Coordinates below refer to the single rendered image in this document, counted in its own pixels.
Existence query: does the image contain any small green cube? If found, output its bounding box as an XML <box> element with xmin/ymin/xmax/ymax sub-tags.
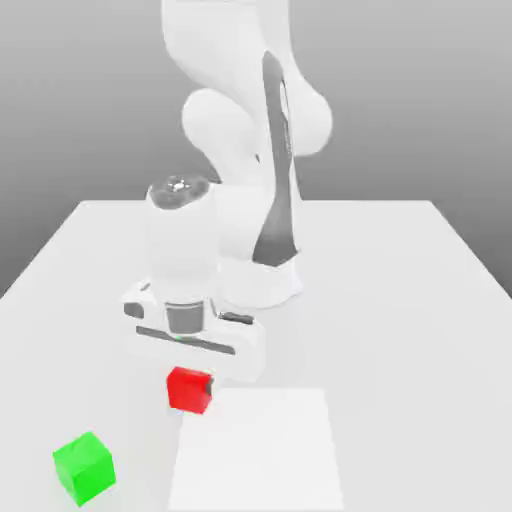
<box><xmin>52</xmin><ymin>430</ymin><xmax>118</xmax><ymax>508</ymax></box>

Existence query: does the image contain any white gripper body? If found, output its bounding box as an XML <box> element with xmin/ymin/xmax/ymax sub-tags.
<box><xmin>127</xmin><ymin>314</ymin><xmax>267</xmax><ymax>384</ymax></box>

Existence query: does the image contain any small red cube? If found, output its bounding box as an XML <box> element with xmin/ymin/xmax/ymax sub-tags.
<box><xmin>166</xmin><ymin>366</ymin><xmax>214</xmax><ymax>416</ymax></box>

